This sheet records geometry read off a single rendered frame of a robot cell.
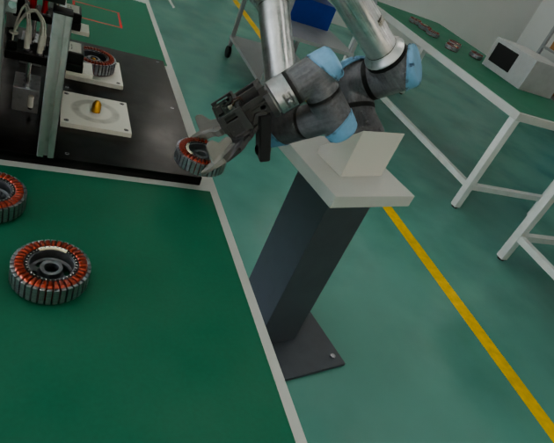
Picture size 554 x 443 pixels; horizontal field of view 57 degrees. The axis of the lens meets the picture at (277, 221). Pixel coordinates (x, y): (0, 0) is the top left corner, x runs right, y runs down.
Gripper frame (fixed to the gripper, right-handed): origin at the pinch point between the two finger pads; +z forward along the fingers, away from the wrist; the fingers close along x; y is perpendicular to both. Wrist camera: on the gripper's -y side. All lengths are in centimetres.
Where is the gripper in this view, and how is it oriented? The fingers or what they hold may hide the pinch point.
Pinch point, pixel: (197, 157)
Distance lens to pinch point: 111.4
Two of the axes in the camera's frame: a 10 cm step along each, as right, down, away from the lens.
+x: 3.0, 6.4, -7.1
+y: -4.4, -5.7, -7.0
